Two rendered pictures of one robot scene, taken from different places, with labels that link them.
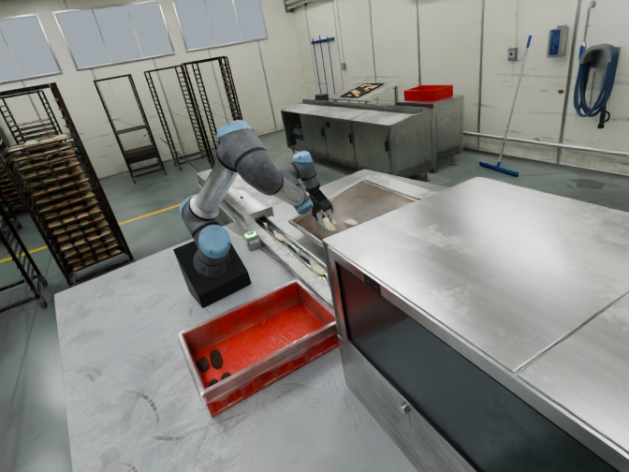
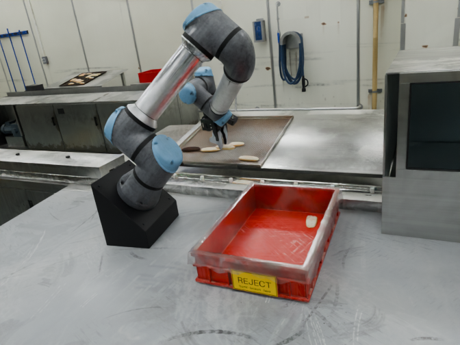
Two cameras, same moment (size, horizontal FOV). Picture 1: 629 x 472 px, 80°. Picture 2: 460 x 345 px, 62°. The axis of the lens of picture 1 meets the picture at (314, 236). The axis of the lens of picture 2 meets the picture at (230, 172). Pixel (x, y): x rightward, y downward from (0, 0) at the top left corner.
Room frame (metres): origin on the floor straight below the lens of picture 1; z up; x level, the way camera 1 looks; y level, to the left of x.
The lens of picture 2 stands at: (0.25, 0.95, 1.47)
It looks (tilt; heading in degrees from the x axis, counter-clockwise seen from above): 21 degrees down; 322
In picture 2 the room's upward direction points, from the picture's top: 7 degrees counter-clockwise
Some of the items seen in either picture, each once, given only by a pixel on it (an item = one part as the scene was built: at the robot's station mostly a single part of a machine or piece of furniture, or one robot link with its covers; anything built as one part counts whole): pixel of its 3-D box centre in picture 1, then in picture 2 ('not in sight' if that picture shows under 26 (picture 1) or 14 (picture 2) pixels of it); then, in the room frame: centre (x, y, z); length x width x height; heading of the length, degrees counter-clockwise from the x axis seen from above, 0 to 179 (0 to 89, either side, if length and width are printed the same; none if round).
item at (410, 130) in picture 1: (359, 126); (92, 113); (5.69, -0.97, 0.51); 3.00 x 1.26 x 1.03; 24
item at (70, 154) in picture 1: (63, 191); not in sight; (3.45, 2.20, 0.89); 0.60 x 0.59 x 1.78; 122
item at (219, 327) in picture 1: (260, 337); (274, 229); (0.99, 0.24, 0.87); 0.49 x 0.34 x 0.10; 116
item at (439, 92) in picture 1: (428, 93); (161, 74); (4.94, -1.75, 0.93); 0.51 x 0.36 x 0.13; 28
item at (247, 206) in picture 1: (228, 190); (28, 161); (2.59, 0.55, 0.89); 1.25 x 0.18 x 0.09; 24
